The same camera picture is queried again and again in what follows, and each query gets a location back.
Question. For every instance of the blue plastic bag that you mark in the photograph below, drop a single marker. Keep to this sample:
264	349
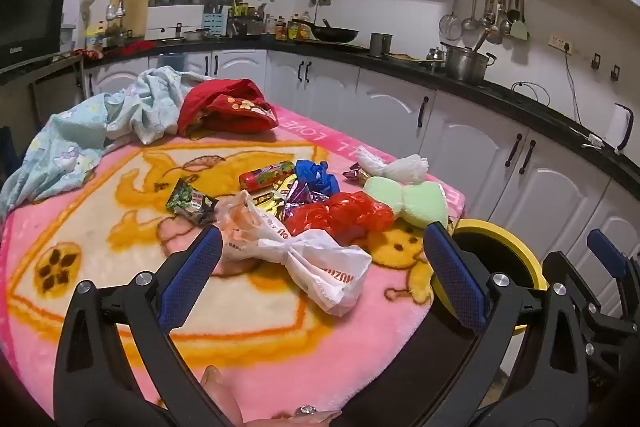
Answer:
315	174

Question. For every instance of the light blue printed cloth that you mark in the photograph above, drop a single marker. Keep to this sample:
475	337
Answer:
75	137

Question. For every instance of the row of hanging utensils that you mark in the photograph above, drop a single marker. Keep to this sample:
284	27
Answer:
495	7

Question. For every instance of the steel cup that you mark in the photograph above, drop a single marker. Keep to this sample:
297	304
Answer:
380	45

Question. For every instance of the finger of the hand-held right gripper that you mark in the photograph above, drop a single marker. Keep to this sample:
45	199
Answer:
607	252
562	267

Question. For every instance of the white knotted plastic bag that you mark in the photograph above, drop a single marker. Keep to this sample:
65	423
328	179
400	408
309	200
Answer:
400	167

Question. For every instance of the steel stockpot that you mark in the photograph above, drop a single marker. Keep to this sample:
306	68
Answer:
465	64

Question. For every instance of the black wok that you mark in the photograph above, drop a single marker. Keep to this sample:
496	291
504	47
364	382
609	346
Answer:
335	34

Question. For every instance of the blue utensil holder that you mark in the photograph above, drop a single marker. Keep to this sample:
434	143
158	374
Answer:
215	26

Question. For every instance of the purple snack wrapper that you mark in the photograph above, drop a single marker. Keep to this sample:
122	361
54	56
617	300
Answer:
300	199

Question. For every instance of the steel faucet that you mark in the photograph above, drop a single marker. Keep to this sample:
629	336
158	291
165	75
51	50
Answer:
115	14

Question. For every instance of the red embroidered garment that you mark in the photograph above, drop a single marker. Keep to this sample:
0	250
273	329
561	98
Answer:
225	107

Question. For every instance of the person's left hand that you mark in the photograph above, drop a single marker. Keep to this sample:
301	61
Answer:
222	394

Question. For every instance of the green snack wrapper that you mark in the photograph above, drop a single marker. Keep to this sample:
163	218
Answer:
190	202

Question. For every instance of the white device black frame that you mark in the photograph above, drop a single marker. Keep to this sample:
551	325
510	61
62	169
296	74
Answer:
622	127

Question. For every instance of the wooden cutting board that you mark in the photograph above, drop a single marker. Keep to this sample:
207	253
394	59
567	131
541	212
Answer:
131	7

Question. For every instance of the row of condiment bottles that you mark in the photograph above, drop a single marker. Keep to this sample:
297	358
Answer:
295	29

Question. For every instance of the black kitchen countertop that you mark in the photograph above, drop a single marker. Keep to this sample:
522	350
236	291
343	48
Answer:
505	93

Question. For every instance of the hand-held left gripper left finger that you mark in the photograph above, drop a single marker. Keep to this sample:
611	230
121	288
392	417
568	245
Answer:
192	277

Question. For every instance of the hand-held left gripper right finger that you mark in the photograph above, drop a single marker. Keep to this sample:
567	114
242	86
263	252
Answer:
455	277

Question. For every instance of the wall power outlet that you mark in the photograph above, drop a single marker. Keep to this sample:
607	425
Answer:
561	43

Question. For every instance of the black microwave oven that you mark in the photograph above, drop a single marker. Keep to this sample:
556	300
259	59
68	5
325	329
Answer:
30	12

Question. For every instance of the red dishcloth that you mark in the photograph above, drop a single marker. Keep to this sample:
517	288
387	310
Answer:
137	47

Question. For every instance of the dark brown snack packet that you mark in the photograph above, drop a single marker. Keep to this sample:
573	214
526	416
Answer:
355	171

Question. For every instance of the red plastic bag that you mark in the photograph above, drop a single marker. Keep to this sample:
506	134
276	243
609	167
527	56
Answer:
345	214

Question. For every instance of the black wall hook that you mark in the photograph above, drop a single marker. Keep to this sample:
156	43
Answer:
595	61
615	72

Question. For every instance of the gold snack packet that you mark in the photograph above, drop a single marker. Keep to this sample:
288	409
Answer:
267	202

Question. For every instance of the red candy tube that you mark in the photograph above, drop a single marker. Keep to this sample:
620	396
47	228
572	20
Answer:
265	175

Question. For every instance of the pink printed blanket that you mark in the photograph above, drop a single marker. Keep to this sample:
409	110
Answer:
125	227

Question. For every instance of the small steel kettle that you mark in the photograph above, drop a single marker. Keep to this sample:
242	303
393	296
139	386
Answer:
435	55

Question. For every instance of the yellow-rimmed black bin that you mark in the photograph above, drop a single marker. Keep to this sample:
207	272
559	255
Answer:
525	252

